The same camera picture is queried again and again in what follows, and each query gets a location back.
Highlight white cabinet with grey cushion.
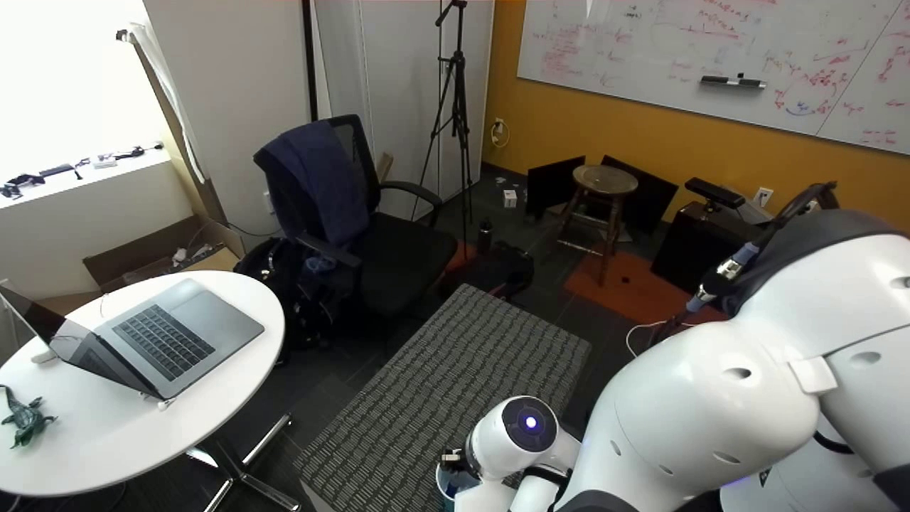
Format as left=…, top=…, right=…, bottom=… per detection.
left=297, top=282, right=594, bottom=512

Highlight black office chair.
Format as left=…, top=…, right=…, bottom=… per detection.
left=234, top=111, right=463, bottom=333

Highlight dark blue blanket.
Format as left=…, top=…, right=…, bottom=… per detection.
left=253, top=117, right=374, bottom=250

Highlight round white table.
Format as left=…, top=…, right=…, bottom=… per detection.
left=0, top=267, right=303, bottom=512

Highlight round wooden stool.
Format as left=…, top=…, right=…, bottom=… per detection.
left=553, top=162, right=644, bottom=286

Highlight grey open laptop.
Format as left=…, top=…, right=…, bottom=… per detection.
left=0, top=275, right=267, bottom=404

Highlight black box case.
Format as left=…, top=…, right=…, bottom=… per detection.
left=651, top=208, right=752, bottom=294

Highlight black flat screen panel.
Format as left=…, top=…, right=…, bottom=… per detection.
left=600, top=154, right=684, bottom=239

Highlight open flat cardboard box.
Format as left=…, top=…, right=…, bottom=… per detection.
left=84, top=212, right=243, bottom=293

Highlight green toy figure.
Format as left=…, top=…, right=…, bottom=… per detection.
left=0, top=380, right=57, bottom=450

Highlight white counter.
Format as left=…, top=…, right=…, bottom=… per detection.
left=0, top=145, right=197, bottom=302

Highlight leaning white board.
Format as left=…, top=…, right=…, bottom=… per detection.
left=113, top=21, right=234, bottom=229

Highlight black whiteboard eraser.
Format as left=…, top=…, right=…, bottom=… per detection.
left=698, top=70, right=769, bottom=93

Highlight white floor cable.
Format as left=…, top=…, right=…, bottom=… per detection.
left=624, top=317, right=689, bottom=361

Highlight black camera tripod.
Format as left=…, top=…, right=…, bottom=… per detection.
left=415, top=0, right=477, bottom=250

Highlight wall whiteboard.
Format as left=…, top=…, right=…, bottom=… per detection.
left=516, top=0, right=910, bottom=158

